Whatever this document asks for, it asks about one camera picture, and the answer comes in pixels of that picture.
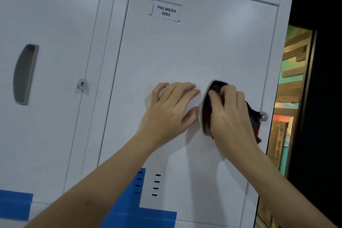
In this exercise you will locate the person's left little finger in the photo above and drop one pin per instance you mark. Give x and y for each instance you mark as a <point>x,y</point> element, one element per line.
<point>158,92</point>

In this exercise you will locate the person's left thumb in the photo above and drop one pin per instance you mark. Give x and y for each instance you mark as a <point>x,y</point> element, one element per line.
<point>190,118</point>

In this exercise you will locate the white name label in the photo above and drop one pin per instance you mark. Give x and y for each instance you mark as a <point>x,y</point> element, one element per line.
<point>166,11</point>

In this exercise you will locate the person's right middle finger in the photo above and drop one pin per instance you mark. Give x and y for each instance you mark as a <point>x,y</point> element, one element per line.
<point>241,97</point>

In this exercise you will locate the person's left hand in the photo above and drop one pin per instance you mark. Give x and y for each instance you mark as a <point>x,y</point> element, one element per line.
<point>163,118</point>

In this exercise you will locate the colourful wooden plank panel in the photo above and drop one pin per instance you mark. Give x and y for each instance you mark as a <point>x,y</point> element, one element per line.
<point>290,97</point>

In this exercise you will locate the person's right hand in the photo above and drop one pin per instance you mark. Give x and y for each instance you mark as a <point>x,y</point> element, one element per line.
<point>232,126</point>

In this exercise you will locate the person's left middle finger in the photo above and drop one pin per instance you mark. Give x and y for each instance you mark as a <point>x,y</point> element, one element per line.
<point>181,90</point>

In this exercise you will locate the person's right thumb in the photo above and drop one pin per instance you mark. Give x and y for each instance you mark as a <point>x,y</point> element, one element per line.
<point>216,101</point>

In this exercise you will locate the black door frame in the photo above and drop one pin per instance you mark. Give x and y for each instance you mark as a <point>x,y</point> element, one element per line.
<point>320,102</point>

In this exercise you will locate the person's right forearm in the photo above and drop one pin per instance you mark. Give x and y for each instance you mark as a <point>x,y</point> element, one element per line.
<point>275,190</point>

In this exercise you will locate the person's left forearm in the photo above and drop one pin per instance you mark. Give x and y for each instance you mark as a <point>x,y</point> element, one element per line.
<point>101,185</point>

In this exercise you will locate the metal padlock hasp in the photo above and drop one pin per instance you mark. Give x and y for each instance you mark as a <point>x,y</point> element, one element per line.
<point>263,116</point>
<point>82,84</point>

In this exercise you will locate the blue tape strip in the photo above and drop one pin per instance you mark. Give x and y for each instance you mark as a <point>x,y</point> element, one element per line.
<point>133,214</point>
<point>14,205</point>

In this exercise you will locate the dark red and black cloth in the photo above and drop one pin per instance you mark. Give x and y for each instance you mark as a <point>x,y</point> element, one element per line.
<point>253,119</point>

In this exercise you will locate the white locker door with label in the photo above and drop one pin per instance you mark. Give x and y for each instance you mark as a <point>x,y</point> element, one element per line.
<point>192,48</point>

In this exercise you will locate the white metal locker cabinet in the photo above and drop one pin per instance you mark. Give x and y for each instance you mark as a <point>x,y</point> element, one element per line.
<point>112,22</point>

